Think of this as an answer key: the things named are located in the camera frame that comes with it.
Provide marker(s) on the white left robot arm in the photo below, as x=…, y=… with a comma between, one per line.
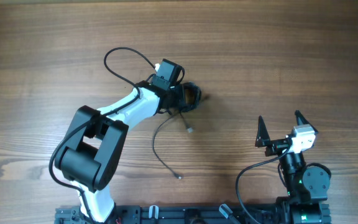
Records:
x=89, y=153

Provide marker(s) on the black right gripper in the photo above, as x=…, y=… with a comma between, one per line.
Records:
x=263, y=140

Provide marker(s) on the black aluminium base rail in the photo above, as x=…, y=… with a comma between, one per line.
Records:
x=263, y=213

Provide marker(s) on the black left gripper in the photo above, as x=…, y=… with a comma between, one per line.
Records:
x=178, y=89

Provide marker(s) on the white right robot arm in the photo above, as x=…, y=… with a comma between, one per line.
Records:
x=307, y=184

